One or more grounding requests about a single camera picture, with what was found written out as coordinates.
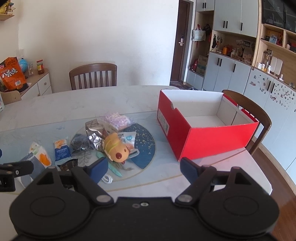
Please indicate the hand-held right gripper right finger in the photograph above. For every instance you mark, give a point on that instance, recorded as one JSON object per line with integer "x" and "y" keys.
{"x": 188, "y": 169}

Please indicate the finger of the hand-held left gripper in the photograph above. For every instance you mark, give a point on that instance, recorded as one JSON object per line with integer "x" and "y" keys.
{"x": 20, "y": 168}

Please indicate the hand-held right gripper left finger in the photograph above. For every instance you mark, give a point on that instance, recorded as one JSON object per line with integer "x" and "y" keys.
{"x": 100, "y": 167}

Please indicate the mint green stick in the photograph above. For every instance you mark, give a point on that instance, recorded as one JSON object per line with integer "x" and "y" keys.
{"x": 114, "y": 168}

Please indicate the yellow plush toy dog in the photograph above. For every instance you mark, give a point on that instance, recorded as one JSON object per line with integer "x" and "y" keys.
{"x": 115, "y": 150}

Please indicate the white orange snack packet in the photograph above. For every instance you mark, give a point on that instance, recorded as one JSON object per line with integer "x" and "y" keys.
{"x": 39, "y": 153}

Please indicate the dark brown snack packet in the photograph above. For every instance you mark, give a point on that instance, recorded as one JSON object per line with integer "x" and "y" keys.
{"x": 69, "y": 165}

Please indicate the black clear plastic bag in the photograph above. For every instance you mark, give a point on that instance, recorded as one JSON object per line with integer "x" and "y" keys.
{"x": 79, "y": 143}

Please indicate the red shoe box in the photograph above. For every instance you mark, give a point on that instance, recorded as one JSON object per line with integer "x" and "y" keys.
{"x": 208, "y": 141}

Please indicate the silver foil bag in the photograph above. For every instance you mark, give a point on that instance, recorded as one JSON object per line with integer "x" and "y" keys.
{"x": 94, "y": 132}

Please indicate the blue cracker packet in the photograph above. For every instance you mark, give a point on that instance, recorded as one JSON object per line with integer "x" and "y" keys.
{"x": 62, "y": 151}

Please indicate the white blue snack packet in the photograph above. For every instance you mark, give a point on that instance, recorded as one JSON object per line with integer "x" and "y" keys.
{"x": 129, "y": 138}

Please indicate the purple print snack packet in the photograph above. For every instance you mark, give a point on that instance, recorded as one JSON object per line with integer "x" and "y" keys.
{"x": 118, "y": 120}

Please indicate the white marble desktop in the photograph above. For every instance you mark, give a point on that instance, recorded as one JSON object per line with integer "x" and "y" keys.
{"x": 92, "y": 104}

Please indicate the light wooden board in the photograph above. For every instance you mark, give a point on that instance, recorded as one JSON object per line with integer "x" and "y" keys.
{"x": 11, "y": 97}

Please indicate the white sideboard cabinet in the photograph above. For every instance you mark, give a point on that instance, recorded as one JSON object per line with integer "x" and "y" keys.
{"x": 44, "y": 85}

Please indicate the brown wooden chair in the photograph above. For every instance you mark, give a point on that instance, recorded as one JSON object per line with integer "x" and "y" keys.
{"x": 92, "y": 69}
{"x": 259, "y": 109}

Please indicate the large orange snack bag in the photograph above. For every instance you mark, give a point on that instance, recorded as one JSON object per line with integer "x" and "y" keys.
{"x": 12, "y": 74}

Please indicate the red lid sauce jar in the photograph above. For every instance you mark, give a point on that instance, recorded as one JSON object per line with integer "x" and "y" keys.
{"x": 40, "y": 68}

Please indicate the sticker covered grey cabinet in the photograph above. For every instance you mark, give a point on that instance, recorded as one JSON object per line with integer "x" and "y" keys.
{"x": 272, "y": 111}

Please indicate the grey base cabinet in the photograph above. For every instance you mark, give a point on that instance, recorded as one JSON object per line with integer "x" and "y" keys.
{"x": 222, "y": 71}

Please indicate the blue ball toy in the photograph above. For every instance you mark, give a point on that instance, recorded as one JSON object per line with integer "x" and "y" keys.
{"x": 23, "y": 64}

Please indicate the cardboard box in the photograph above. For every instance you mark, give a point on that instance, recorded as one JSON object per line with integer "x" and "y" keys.
{"x": 202, "y": 66}

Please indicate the silver door lock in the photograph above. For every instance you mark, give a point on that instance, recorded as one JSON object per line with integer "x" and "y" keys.
{"x": 181, "y": 40}

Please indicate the white storage container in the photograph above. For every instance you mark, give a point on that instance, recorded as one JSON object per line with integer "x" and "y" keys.
{"x": 279, "y": 66}
{"x": 273, "y": 64}

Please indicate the pale hanging tote bag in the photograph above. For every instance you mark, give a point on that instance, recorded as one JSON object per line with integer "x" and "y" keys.
{"x": 198, "y": 34}

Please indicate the tall glass jar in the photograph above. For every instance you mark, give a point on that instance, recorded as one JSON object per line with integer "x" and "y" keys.
{"x": 267, "y": 59}

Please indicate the black red hanging bag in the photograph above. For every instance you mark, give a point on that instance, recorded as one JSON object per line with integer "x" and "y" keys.
{"x": 207, "y": 29}

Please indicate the open wooden shelf unit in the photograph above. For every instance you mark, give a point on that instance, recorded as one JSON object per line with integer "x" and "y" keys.
{"x": 286, "y": 62}

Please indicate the dark wooden door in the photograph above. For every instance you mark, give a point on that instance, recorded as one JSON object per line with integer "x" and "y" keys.
{"x": 182, "y": 23}

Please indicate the dark glass door cabinet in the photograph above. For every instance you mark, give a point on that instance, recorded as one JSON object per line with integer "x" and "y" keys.
{"x": 277, "y": 11}

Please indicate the black bear wall decoration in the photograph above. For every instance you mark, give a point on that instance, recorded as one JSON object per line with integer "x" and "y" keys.
{"x": 216, "y": 42}

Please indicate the small wooden wall shelf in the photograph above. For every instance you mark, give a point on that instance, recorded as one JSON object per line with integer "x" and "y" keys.
{"x": 7, "y": 16}

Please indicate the grey wall cabinet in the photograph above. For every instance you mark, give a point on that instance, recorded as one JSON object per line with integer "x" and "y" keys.
{"x": 231, "y": 14}

